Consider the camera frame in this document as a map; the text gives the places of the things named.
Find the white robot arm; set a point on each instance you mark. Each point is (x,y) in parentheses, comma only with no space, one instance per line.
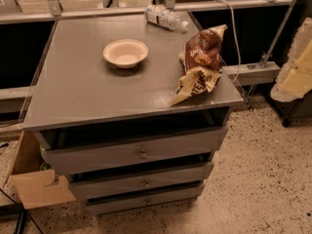
(295,78)

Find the grey drawer cabinet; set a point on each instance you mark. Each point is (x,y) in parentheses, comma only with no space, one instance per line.
(54,133)

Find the grey top drawer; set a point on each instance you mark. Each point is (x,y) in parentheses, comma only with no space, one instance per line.
(88,158)

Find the grey drawer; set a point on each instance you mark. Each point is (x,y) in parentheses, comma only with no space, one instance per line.
(120,184)
(145,199)
(88,158)

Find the grey middle drawer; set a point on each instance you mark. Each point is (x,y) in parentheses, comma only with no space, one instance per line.
(120,184)

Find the grey bottom drawer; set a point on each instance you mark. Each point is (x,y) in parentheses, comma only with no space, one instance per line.
(145,199)

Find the brown and yellow chip bag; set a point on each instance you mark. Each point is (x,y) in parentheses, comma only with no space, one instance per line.
(202,64)

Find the white paper bowl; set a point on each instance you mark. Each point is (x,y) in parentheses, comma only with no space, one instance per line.
(125,53)

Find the clear plastic water bottle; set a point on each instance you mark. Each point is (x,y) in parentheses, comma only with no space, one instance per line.
(165,18)

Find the cardboard box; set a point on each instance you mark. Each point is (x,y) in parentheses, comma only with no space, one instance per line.
(36,187)

